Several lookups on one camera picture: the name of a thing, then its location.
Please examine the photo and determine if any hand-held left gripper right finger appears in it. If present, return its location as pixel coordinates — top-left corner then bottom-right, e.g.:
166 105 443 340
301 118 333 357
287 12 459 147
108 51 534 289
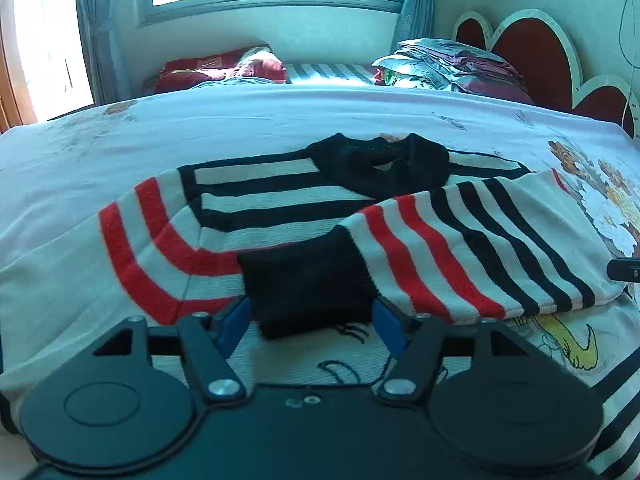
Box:
372 297 532 407

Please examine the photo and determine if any blue curtain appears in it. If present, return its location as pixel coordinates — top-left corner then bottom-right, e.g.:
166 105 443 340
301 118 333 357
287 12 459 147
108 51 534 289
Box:
74 0 133 107
397 0 442 55

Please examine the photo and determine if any striped knit sweater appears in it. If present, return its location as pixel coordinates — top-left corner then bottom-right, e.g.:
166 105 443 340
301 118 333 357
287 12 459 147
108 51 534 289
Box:
0 132 640 480

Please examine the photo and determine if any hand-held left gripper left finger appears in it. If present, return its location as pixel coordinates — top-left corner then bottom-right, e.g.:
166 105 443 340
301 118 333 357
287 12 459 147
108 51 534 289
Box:
92 296 251 402

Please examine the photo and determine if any red heart-shaped headboard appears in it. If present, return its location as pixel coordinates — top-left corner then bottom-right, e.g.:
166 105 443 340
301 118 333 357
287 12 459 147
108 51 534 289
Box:
452 8 640 142

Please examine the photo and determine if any wooden door frame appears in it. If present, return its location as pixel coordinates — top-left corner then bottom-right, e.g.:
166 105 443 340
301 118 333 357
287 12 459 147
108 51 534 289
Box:
0 0 39 134

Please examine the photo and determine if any striped grey white sheet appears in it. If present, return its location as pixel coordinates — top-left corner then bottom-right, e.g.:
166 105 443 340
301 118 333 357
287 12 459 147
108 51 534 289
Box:
281 62 382 87

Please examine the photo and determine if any stack of folded bedding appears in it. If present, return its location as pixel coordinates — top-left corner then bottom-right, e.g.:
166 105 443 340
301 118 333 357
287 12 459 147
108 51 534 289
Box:
372 37 534 106

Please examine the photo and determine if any red pillow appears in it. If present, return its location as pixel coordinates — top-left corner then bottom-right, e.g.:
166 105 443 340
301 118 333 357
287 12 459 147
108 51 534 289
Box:
154 45 289 94

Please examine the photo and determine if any floral pink bed sheet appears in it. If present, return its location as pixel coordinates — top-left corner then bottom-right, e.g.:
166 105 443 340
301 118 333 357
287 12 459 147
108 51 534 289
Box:
0 82 640 480

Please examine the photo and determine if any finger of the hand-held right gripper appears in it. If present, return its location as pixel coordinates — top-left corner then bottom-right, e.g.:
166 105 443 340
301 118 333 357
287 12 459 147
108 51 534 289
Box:
606 257 640 282

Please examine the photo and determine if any white wall cable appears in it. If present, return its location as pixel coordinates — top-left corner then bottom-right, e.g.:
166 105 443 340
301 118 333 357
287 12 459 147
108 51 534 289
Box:
617 0 640 137

